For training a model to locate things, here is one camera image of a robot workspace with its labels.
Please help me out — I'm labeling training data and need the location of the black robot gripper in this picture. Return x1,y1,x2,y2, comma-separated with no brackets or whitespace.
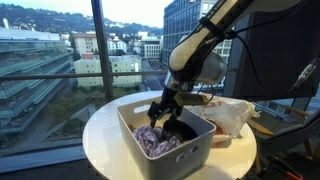
147,87,209,141

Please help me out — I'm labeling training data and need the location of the black bowl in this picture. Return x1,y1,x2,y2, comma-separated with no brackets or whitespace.
170,120,197,142

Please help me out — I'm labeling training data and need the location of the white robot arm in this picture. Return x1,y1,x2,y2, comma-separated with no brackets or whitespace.
148,0,305,139

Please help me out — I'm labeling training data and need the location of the white plastic basket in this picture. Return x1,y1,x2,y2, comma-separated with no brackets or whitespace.
117,98,216,180

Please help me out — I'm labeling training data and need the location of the white plastic carrier bag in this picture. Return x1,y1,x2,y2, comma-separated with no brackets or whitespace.
187,96,260,142

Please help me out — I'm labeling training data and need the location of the purple patterned cloth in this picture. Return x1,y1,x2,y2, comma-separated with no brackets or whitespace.
133,125,181,158

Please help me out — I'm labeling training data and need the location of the wooden chair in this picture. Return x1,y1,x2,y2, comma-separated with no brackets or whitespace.
247,106,320,180

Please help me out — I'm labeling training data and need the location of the metal window railing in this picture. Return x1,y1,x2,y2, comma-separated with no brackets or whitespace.
0,71,167,81

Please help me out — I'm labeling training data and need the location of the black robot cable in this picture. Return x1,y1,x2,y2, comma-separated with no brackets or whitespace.
199,0,320,103

